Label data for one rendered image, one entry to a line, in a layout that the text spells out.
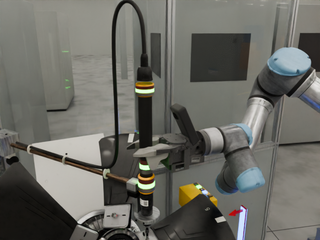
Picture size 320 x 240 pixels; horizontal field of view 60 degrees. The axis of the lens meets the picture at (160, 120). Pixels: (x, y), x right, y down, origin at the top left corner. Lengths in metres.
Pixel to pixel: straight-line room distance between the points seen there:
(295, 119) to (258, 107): 3.75
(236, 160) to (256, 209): 1.54
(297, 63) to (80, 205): 0.86
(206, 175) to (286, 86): 1.00
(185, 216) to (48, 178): 0.49
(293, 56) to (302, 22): 3.52
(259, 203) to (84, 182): 1.54
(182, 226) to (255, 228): 1.56
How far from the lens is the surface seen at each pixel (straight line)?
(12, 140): 1.13
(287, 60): 0.98
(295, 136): 4.88
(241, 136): 0.81
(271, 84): 1.02
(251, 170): 0.78
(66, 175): 1.06
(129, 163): 0.86
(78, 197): 1.05
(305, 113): 4.84
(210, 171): 1.83
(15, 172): 0.79
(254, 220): 2.35
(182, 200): 1.30
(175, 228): 0.88
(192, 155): 0.76
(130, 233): 0.77
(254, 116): 1.01
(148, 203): 0.76
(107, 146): 0.92
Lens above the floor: 1.75
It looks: 18 degrees down
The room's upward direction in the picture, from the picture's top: straight up
